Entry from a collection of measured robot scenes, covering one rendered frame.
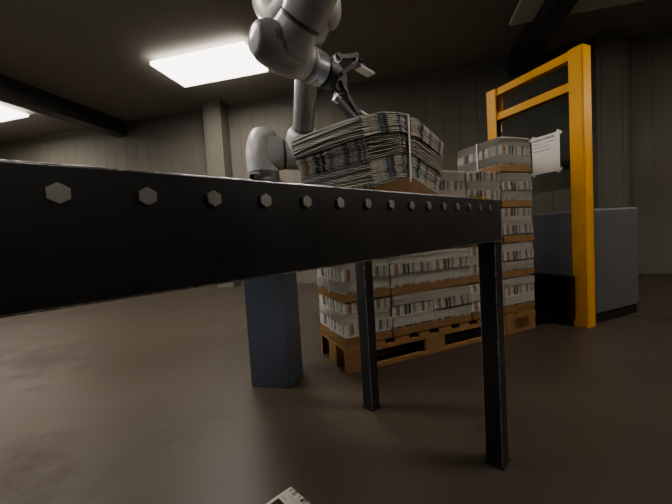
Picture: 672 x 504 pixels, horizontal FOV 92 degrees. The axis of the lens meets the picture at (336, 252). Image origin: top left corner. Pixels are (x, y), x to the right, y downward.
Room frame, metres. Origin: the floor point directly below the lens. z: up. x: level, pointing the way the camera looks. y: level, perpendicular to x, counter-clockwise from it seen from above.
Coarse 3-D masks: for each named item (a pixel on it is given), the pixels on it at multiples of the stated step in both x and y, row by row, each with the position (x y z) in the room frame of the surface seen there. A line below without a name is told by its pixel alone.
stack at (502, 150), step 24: (480, 144) 2.25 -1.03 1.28; (504, 144) 2.11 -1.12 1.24; (528, 144) 2.20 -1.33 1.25; (480, 168) 2.26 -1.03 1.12; (504, 192) 2.11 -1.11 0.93; (528, 192) 2.20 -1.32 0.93; (504, 216) 2.10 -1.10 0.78; (528, 216) 2.20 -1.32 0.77; (504, 264) 2.10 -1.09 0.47; (528, 264) 2.19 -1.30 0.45; (504, 288) 2.10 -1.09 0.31; (528, 288) 2.19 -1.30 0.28; (528, 312) 2.18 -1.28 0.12
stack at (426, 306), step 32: (416, 256) 1.82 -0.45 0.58; (448, 256) 1.91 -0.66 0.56; (352, 288) 1.66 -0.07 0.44; (384, 288) 1.74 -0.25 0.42; (448, 288) 1.91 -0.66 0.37; (320, 320) 1.98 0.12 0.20; (352, 320) 1.66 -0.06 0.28; (384, 320) 1.74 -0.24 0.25; (416, 320) 1.81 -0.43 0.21; (480, 320) 2.00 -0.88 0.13; (352, 352) 1.65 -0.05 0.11; (384, 352) 1.88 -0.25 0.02; (416, 352) 1.83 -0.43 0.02
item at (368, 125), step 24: (360, 120) 0.81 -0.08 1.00; (384, 120) 0.87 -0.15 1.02; (312, 144) 0.94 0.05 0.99; (336, 144) 0.88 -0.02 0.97; (360, 144) 0.83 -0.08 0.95; (384, 144) 0.87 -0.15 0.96; (312, 168) 0.99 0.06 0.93; (336, 168) 0.92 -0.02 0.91; (360, 168) 0.86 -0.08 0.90; (384, 168) 0.87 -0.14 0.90
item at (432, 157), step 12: (420, 132) 0.99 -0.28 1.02; (432, 132) 1.04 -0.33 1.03; (420, 144) 0.99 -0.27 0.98; (432, 144) 1.04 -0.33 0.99; (420, 156) 0.99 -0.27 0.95; (432, 156) 1.04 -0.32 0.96; (420, 168) 1.00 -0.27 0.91; (432, 168) 1.04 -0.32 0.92; (420, 180) 0.99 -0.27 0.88; (432, 180) 1.05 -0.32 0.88
